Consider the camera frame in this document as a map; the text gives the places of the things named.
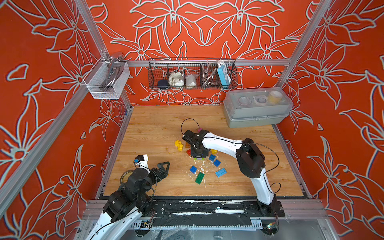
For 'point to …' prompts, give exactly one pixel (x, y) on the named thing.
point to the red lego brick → (189, 152)
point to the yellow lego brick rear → (178, 144)
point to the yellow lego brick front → (180, 147)
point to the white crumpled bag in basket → (175, 78)
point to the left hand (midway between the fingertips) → (165, 165)
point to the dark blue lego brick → (217, 163)
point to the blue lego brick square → (193, 169)
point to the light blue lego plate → (221, 172)
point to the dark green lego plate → (199, 178)
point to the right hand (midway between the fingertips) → (193, 156)
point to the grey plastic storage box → (256, 107)
